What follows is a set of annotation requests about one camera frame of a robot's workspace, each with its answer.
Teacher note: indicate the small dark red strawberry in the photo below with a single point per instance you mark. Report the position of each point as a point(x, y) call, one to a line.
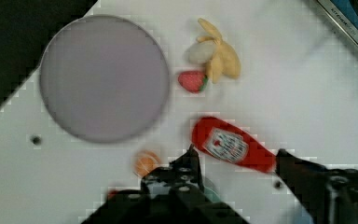
point(111, 194)

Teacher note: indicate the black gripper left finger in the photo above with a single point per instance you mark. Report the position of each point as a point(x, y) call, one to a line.
point(185, 170)

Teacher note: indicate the yellow plush peeled banana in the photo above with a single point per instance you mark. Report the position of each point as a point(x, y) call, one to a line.
point(215, 54)

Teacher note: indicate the green round bowl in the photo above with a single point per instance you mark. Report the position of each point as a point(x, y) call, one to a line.
point(210, 190)

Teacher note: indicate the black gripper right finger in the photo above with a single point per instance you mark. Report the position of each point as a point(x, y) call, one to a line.
point(330, 196)

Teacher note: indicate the red plush strawberry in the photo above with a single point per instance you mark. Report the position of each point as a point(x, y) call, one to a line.
point(193, 81)

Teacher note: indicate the red plush ketchup bottle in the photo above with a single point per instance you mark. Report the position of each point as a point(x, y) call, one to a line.
point(229, 143)

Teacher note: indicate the round grey plate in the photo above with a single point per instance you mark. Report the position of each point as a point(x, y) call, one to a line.
point(104, 79)

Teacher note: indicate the orange slice toy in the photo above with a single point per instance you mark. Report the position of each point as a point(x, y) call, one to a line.
point(144, 162)

